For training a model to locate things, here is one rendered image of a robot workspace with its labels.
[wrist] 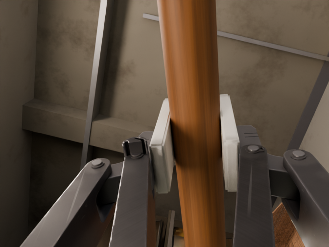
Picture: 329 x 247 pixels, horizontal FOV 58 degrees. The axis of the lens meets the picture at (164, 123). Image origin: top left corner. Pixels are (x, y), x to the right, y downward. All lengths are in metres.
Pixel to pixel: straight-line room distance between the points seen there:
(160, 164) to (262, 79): 3.32
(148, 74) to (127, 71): 0.24
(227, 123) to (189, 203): 0.06
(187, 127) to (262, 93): 3.34
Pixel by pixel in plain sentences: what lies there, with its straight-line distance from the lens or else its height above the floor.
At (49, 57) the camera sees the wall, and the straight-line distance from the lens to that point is 3.71.
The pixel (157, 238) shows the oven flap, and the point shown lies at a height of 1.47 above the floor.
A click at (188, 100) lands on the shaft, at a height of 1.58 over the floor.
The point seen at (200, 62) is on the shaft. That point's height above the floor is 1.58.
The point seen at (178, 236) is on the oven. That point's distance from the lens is 2.30.
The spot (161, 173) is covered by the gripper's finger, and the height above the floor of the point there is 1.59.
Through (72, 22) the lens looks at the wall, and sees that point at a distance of 3.54.
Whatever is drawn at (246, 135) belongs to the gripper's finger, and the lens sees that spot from 0.17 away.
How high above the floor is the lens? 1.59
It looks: level
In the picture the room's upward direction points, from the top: 77 degrees counter-clockwise
